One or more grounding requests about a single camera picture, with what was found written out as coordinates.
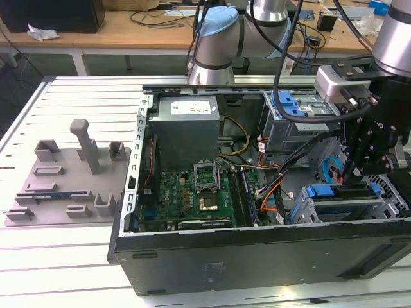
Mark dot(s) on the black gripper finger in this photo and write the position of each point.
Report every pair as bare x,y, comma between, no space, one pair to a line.
379,162
358,134

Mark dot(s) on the hard disk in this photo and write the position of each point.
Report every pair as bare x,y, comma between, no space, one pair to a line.
321,192

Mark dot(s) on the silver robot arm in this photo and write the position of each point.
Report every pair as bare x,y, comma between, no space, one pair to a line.
218,41

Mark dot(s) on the grey metal disk bay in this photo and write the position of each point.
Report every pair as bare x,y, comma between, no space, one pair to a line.
346,203

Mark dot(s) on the blue drive latch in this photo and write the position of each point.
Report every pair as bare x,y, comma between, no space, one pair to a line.
290,110

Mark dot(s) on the grey optical drive cage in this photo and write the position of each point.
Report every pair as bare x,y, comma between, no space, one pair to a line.
282,134

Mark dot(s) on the clear plastic bag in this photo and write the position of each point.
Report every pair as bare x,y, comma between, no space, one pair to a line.
372,27

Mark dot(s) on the wooden desk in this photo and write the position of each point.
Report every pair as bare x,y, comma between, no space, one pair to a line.
337,41
112,32

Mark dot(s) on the blue cardboard box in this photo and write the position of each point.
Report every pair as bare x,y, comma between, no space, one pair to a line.
379,8

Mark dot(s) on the small black device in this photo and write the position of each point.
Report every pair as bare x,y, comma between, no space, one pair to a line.
313,40

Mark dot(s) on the small black box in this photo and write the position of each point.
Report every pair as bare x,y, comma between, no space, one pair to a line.
326,22

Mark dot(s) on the black waste bin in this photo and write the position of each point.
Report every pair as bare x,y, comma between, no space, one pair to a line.
241,65

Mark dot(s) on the black RAM slot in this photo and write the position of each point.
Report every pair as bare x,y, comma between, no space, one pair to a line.
236,195

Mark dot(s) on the black PC case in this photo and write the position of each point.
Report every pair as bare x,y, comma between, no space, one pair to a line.
257,266

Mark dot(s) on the CPU socket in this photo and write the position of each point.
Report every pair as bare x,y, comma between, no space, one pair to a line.
207,202

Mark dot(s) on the grey power supply unit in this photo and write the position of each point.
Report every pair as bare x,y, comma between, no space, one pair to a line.
183,134

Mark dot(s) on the black graphics card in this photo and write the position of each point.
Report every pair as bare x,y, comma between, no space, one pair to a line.
205,223

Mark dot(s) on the green motherboard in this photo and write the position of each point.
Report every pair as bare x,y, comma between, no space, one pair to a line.
180,199

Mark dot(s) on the grey parts rack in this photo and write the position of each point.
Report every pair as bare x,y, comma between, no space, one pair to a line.
64,179

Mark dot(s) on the large black box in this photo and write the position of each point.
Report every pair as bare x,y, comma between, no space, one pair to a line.
48,16

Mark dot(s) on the crumpled white paper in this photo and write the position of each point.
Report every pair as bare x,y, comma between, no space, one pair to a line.
41,33

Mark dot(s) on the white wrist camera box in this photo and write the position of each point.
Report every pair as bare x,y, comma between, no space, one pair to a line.
327,85

